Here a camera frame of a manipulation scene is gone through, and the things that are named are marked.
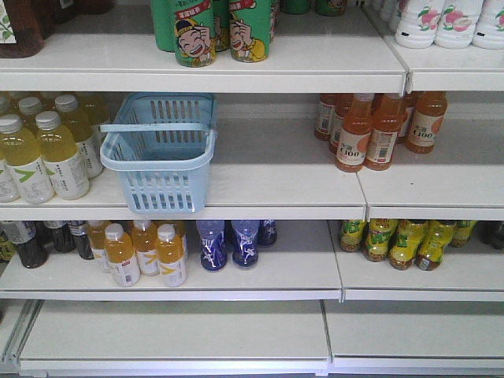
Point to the light blue plastic basket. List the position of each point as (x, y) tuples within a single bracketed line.
[(161, 144)]

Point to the blue sports drink bottle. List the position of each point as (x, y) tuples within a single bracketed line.
[(267, 233), (245, 253), (213, 255)]

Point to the orange juice bottle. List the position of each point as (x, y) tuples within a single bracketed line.
[(144, 234), (121, 256), (170, 256)]

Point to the yellow lemon tea bottle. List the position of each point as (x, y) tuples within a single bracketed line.
[(351, 234), (430, 254), (462, 232), (377, 240), (408, 237)]

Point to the orange C100 drink bottle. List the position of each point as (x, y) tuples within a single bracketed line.
[(386, 123), (427, 120), (354, 137)]

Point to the white store shelving unit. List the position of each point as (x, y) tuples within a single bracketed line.
[(229, 149)]

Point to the green cartoon tea can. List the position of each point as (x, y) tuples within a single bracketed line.
[(193, 29), (249, 23)]

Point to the dark tea bottle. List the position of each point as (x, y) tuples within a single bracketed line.
[(23, 234), (78, 229), (61, 236)]

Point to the pale green juice bottle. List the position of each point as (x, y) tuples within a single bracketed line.
[(61, 157), (73, 116), (9, 190), (24, 160)]

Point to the white peach drink bottle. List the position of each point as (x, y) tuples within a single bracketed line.
[(457, 24), (489, 27), (418, 24)]

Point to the brown tea bottle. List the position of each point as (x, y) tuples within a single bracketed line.
[(21, 34)]

